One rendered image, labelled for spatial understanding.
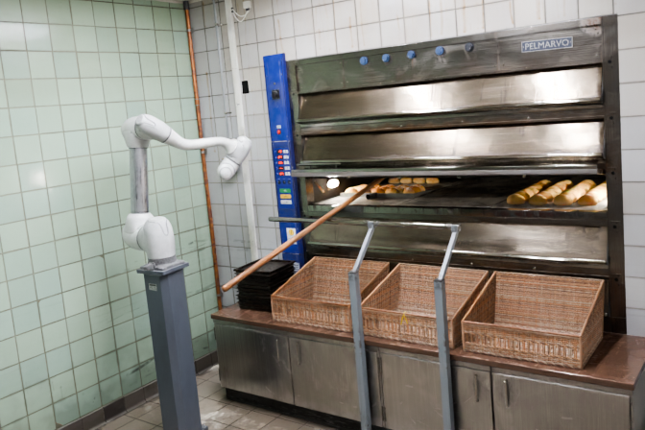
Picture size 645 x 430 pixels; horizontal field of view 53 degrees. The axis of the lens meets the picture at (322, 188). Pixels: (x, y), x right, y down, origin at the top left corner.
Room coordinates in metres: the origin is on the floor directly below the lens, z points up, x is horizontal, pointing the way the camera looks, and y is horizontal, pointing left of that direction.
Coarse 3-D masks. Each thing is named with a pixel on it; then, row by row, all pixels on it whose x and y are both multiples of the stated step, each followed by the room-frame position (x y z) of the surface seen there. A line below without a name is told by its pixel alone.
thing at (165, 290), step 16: (144, 272) 3.47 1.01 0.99; (160, 272) 3.40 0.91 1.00; (176, 272) 3.49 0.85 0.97; (160, 288) 3.43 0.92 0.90; (176, 288) 3.48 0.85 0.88; (160, 304) 3.43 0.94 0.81; (176, 304) 3.47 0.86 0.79; (160, 320) 3.44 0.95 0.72; (176, 320) 3.45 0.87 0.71; (160, 336) 3.45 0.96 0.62; (176, 336) 3.44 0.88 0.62; (160, 352) 3.46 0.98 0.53; (176, 352) 3.43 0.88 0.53; (192, 352) 3.53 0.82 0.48; (160, 368) 3.47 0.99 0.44; (176, 368) 3.43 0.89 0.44; (192, 368) 3.52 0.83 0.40; (160, 384) 3.48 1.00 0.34; (176, 384) 3.43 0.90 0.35; (192, 384) 3.51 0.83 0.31; (160, 400) 3.48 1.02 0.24; (176, 400) 3.43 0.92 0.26; (192, 400) 3.50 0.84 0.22; (176, 416) 3.43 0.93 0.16; (192, 416) 3.48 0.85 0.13
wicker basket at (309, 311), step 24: (312, 264) 4.03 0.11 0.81; (336, 264) 3.95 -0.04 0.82; (384, 264) 3.76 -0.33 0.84; (288, 288) 3.82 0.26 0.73; (312, 288) 4.01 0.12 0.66; (336, 288) 3.91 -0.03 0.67; (360, 288) 3.82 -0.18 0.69; (288, 312) 3.61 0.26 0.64; (312, 312) 3.51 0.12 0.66; (336, 312) 3.42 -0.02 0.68
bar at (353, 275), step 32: (352, 224) 3.46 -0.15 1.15; (384, 224) 3.35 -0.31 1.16; (416, 224) 3.24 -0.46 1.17; (448, 224) 3.14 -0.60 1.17; (448, 256) 3.02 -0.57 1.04; (352, 288) 3.21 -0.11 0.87; (352, 320) 3.22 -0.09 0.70; (448, 352) 2.94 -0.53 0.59; (448, 384) 2.92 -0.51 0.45; (448, 416) 2.92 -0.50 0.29
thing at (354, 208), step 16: (320, 208) 4.05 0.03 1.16; (352, 208) 3.91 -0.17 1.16; (368, 208) 3.84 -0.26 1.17; (384, 208) 3.78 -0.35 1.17; (400, 208) 3.71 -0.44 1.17; (416, 208) 3.65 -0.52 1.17; (432, 208) 3.59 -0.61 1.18; (448, 208) 3.53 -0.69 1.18; (464, 208) 3.49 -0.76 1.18; (480, 208) 3.44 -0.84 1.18; (496, 208) 3.40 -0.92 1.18; (512, 208) 3.36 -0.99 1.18; (528, 208) 3.32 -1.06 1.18
